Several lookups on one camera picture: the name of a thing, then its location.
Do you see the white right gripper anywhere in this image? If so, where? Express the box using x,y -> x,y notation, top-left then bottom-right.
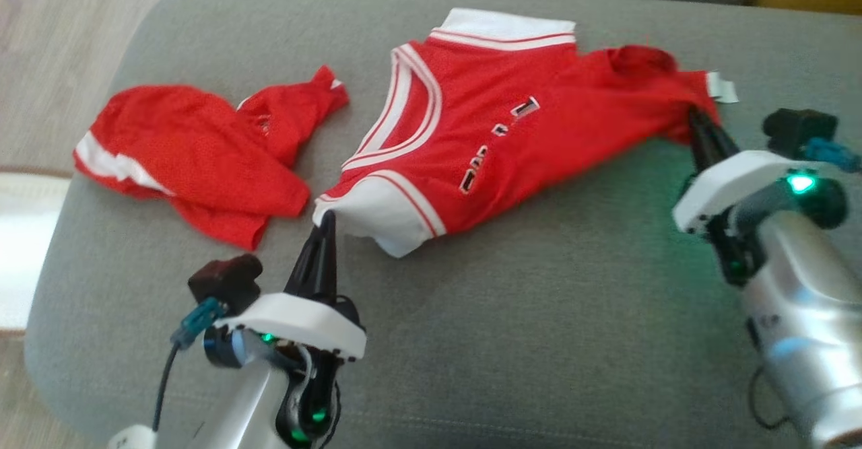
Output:
672,107 -> 820,285

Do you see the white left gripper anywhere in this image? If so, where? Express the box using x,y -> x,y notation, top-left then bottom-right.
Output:
212,211 -> 368,444

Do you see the red shorts white stripe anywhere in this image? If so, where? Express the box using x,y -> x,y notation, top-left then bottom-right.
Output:
73,65 -> 350,252

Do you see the red basketball jersey white trim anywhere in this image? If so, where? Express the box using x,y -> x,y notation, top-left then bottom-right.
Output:
312,8 -> 739,258

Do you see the grey fabric sofa chaise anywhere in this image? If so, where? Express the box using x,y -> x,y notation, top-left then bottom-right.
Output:
24,0 -> 862,449

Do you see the white laundry basket brown rim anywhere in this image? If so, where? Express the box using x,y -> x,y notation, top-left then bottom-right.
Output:
0,166 -> 72,339

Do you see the black left cable teal plug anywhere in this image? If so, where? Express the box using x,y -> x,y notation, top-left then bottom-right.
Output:
154,297 -> 230,434

